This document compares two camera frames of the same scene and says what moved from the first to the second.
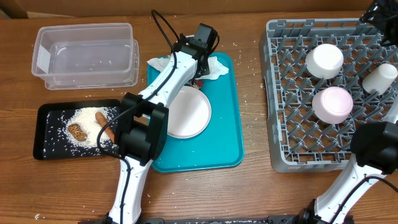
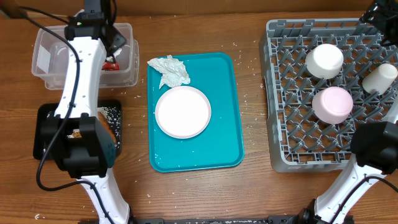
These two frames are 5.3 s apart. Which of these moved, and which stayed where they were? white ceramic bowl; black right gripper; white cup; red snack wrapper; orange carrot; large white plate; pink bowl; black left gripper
Moved: red snack wrapper; black left gripper
Stayed: white ceramic bowl; black right gripper; large white plate; pink bowl; white cup; orange carrot
